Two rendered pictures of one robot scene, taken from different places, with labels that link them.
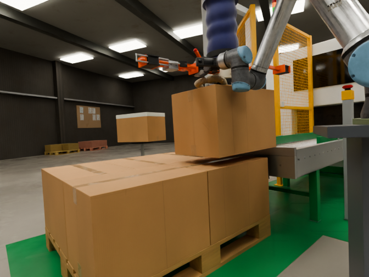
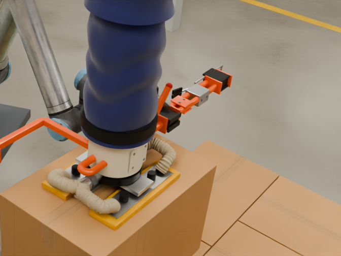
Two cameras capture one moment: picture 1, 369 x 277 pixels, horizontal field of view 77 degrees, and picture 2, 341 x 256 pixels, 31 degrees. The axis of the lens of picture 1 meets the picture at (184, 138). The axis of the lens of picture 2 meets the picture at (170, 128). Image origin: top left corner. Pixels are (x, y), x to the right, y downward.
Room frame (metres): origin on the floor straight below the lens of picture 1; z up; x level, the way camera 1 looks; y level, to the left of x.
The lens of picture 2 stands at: (3.07, -0.64, 2.27)
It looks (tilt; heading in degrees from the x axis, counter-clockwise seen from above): 35 degrees down; 161
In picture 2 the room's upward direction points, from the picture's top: 8 degrees clockwise
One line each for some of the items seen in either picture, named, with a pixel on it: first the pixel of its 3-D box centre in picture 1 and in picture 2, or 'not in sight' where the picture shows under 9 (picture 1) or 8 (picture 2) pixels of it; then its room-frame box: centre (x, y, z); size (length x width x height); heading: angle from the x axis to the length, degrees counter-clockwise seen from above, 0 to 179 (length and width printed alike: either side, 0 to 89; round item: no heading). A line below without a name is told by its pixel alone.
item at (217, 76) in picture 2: (149, 62); (217, 81); (1.22, 0.17, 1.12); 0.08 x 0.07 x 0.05; 131
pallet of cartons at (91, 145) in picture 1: (93, 145); not in sight; (11.04, 4.38, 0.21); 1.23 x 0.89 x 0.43; 156
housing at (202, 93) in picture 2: (169, 66); (197, 95); (1.30, 0.06, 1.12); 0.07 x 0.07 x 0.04; 41
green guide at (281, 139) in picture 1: (300, 136); not in sight; (2.98, -1.49, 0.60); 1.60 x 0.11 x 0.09; 130
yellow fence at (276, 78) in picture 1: (295, 103); not in sight; (3.26, -1.59, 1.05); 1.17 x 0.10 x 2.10; 130
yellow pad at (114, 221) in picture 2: not in sight; (137, 189); (1.68, -0.23, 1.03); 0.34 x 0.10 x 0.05; 131
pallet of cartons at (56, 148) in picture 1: (62, 148); not in sight; (9.61, 5.09, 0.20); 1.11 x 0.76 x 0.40; 156
